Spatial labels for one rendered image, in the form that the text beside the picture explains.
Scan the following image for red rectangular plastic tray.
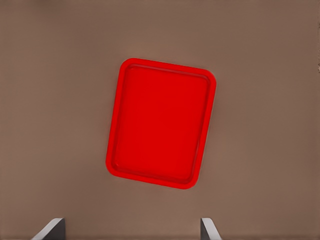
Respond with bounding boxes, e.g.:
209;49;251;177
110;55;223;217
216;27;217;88
105;57;217;190

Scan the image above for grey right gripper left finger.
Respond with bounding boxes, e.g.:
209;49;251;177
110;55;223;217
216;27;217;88
31;217;66;240

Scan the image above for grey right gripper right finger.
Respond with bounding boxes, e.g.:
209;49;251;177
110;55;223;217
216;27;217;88
200;217;223;240

